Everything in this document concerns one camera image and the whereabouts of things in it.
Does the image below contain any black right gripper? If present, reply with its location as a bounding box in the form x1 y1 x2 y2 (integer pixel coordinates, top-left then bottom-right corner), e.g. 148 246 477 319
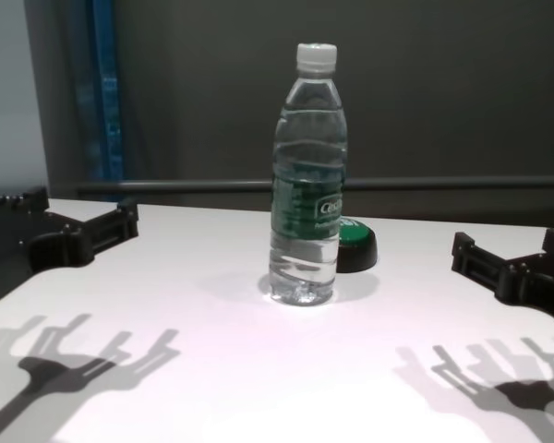
451 228 554 329

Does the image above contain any blue metal post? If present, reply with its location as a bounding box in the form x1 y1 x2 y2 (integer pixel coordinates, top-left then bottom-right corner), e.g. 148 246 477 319
90 0 124 202

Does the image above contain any green YES button black base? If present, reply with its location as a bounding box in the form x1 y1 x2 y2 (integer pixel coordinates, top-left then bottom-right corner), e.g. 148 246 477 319
334 215 379 273

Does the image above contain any clear water bottle green label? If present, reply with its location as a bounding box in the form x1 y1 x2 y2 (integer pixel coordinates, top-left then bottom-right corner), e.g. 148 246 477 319
268 42 348 306

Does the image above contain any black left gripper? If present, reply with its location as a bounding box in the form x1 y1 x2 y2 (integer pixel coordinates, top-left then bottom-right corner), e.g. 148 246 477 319
0 186 139 313

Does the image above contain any dark grey horizontal rail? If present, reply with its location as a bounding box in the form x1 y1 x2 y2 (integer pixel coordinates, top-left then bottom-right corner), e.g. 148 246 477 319
77 178 554 200

